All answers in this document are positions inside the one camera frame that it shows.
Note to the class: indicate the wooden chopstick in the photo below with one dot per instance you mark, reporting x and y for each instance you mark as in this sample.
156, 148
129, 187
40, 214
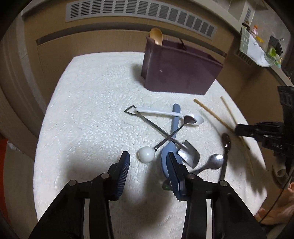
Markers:
213, 114
246, 148

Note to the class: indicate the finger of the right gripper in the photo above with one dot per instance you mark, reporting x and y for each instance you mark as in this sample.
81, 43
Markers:
246, 130

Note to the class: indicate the dark long handled spoon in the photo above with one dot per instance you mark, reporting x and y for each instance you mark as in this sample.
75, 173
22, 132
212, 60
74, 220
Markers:
226, 141

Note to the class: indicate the green white hanging cloth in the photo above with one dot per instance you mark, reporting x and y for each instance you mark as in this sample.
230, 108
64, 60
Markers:
250, 47

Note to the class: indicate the dark purple utensil holder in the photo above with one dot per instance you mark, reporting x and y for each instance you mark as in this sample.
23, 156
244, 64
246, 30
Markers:
172, 67

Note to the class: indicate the blue plastic spoon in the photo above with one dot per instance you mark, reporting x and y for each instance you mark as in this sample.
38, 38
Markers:
170, 147

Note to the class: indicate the silver metal spoon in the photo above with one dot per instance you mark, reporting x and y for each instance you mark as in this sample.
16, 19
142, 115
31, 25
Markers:
214, 162

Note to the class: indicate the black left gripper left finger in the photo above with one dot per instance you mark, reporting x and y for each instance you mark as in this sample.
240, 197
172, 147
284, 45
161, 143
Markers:
64, 218

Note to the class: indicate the white plastic spoon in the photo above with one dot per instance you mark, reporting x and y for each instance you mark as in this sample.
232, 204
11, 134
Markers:
198, 119

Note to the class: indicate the grey ventilation grille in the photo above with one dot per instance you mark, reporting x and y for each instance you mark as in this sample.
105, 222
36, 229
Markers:
154, 10

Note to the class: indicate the white lace table mat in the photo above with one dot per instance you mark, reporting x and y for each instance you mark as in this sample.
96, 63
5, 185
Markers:
85, 130

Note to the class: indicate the shovel shaped metal spoon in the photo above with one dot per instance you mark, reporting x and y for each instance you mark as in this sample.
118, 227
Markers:
186, 150

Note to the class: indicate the white ball handle spoon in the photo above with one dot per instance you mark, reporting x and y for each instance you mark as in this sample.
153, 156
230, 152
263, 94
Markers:
147, 154

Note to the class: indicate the wooden spoon in holder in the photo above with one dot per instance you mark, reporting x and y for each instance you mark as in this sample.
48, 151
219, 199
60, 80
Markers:
156, 35

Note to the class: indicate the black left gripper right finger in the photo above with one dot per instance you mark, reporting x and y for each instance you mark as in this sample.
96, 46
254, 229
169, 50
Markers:
230, 216

